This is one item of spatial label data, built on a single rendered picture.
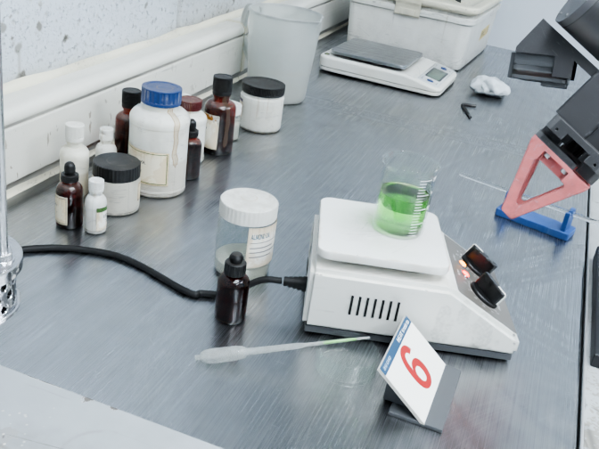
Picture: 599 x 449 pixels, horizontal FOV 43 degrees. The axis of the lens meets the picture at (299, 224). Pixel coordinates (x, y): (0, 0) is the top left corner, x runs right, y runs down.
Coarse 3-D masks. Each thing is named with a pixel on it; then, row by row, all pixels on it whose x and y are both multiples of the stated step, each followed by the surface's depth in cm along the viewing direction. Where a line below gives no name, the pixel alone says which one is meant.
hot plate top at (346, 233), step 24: (336, 216) 74; (360, 216) 75; (432, 216) 77; (336, 240) 70; (360, 240) 70; (384, 240) 71; (432, 240) 72; (360, 264) 68; (384, 264) 68; (408, 264) 68; (432, 264) 68
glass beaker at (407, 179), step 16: (384, 160) 70; (400, 160) 73; (416, 160) 73; (432, 160) 72; (384, 176) 70; (400, 176) 69; (416, 176) 68; (432, 176) 69; (384, 192) 70; (400, 192) 69; (416, 192) 69; (384, 208) 71; (400, 208) 70; (416, 208) 70; (384, 224) 71; (400, 224) 71; (416, 224) 71
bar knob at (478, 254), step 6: (474, 246) 77; (468, 252) 77; (474, 252) 77; (480, 252) 76; (468, 258) 77; (474, 258) 77; (480, 258) 76; (486, 258) 76; (468, 264) 76; (474, 264) 77; (480, 264) 76; (486, 264) 76; (492, 264) 76; (474, 270) 76; (480, 270) 77; (486, 270) 76; (492, 270) 76
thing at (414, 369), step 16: (416, 336) 68; (400, 352) 64; (416, 352) 66; (432, 352) 68; (400, 368) 63; (416, 368) 65; (432, 368) 67; (400, 384) 62; (416, 384) 64; (416, 400) 62
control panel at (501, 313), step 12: (456, 252) 77; (456, 264) 74; (456, 276) 71; (492, 276) 79; (468, 288) 71; (480, 300) 71; (504, 300) 75; (492, 312) 70; (504, 312) 73; (504, 324) 70
